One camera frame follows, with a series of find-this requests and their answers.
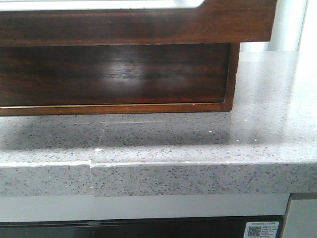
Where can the wooden drawer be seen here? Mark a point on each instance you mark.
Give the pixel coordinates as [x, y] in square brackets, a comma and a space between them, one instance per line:
[148, 74]
[214, 21]

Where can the dark wooden drawer cabinet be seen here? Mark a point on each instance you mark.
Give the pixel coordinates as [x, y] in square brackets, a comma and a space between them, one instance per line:
[232, 74]

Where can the black glass appliance front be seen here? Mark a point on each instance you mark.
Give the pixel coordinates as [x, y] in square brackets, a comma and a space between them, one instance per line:
[195, 227]

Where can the white QR code sticker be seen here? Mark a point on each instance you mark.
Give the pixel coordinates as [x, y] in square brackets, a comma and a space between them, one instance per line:
[261, 229]

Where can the white curtain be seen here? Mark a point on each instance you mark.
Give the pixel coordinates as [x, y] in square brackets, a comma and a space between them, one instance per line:
[294, 28]

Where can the grey cabinet door panel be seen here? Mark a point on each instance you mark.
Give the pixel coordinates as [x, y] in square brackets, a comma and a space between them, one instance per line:
[301, 216]

